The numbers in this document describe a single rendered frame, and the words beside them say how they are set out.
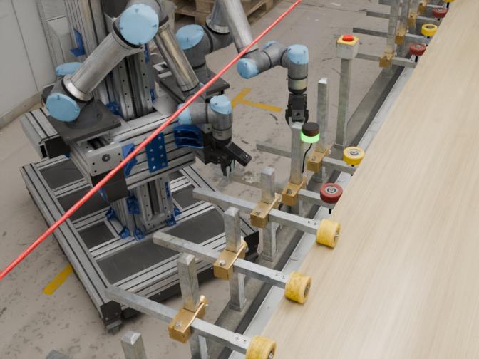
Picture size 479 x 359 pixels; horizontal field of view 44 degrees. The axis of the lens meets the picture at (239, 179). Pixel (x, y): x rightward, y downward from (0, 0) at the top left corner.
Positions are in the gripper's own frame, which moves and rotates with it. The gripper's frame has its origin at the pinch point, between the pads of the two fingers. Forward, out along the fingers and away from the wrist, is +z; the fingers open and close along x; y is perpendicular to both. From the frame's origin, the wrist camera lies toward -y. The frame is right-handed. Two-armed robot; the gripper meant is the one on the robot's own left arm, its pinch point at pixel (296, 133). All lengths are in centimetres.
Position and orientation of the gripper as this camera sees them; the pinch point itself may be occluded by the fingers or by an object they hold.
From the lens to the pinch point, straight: 234.6
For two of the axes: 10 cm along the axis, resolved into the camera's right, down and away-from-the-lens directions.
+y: 1.2, -6.2, 7.8
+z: 0.5, 7.8, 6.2
